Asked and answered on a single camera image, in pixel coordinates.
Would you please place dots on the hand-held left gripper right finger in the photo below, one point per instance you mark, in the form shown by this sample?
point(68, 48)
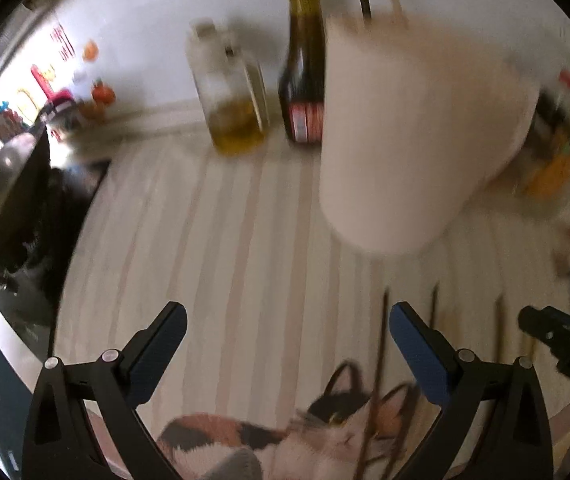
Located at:
point(417, 355)

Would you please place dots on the striped cat print mat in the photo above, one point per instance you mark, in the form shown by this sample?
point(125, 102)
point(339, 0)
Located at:
point(245, 240)

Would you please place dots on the clear cooking oil bottle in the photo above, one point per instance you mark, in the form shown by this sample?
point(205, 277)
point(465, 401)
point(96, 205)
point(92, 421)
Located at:
point(232, 95)

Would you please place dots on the black stove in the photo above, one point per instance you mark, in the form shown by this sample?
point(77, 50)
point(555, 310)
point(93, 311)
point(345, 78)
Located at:
point(45, 240)

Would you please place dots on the small orange jar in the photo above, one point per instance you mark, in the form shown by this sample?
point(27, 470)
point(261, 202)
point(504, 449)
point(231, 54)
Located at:
point(102, 92)

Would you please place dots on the red cap seasoning bottle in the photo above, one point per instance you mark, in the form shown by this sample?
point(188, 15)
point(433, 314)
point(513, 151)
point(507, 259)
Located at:
point(555, 160)

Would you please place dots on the red lid container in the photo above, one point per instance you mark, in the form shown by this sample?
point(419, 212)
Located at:
point(65, 107)

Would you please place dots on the brown chopstick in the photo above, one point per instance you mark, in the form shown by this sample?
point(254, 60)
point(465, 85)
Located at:
point(498, 330)
point(377, 360)
point(434, 310)

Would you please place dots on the dark soy sauce bottle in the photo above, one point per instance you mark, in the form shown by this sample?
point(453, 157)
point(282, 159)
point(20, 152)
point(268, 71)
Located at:
point(302, 60)

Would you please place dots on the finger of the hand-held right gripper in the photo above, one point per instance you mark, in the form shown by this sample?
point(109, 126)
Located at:
point(540, 325)

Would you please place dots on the silver wok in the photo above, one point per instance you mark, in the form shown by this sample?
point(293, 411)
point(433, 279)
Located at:
point(5, 195)

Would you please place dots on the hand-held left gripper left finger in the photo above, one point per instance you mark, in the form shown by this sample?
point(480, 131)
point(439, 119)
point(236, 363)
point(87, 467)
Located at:
point(165, 350)

